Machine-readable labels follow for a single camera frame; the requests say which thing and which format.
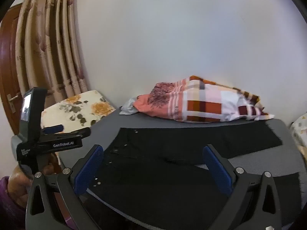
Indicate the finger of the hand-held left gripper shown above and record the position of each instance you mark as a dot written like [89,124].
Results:
[74,134]
[53,129]

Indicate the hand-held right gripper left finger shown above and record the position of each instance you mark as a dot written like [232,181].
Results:
[88,169]

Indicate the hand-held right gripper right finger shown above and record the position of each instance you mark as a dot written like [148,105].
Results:
[217,170]

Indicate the black pants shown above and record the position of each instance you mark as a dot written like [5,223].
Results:
[156,184]

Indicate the person's left forearm purple sleeve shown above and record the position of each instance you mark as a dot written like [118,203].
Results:
[9,208]

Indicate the person's left hand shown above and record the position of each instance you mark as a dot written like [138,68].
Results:
[18,186]

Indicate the floral cream pillow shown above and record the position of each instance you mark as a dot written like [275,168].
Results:
[72,110]

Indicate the grey bed mattress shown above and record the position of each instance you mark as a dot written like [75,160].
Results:
[254,159]

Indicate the brown wooden door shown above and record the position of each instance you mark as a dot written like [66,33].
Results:
[7,64]

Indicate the light grey cloth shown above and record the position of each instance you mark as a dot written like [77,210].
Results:
[127,107]

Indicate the orange plaid blanket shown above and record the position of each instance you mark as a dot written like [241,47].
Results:
[203,103]

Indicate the beige patterned curtain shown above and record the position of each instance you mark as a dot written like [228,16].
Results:
[48,40]

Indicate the white spotted cloth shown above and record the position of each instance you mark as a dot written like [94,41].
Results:
[299,134]

